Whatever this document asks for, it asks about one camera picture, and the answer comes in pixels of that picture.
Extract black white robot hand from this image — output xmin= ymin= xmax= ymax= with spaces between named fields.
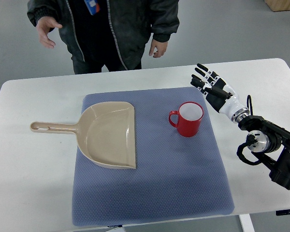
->
xmin=191 ymin=63 xmax=250 ymax=123

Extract person's right hand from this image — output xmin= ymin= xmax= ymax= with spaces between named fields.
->
xmin=36 ymin=16 xmax=62 ymax=49

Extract person's left hand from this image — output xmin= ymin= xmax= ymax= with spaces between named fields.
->
xmin=149 ymin=39 xmax=168 ymax=58

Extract red cup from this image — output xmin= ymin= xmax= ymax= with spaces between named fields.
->
xmin=169 ymin=101 xmax=204 ymax=137

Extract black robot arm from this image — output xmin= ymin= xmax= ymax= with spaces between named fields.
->
xmin=236 ymin=95 xmax=290 ymax=190

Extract beige plastic dustpan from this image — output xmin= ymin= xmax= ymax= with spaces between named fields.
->
xmin=30 ymin=101 xmax=137 ymax=169

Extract blue badge card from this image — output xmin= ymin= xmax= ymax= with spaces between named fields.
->
xmin=84 ymin=0 xmax=100 ymax=15

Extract person in dark jacket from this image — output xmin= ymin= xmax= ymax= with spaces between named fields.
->
xmin=27 ymin=0 xmax=179 ymax=74

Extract blue textured mat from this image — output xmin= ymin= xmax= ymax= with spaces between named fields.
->
xmin=72 ymin=87 xmax=234 ymax=226

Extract wooden box corner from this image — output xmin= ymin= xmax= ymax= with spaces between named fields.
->
xmin=265 ymin=0 xmax=290 ymax=12

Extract white table leg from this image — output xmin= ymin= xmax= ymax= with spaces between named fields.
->
xmin=239 ymin=214 xmax=255 ymax=232

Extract table control panel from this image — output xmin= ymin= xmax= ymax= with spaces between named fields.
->
xmin=275 ymin=209 xmax=290 ymax=216

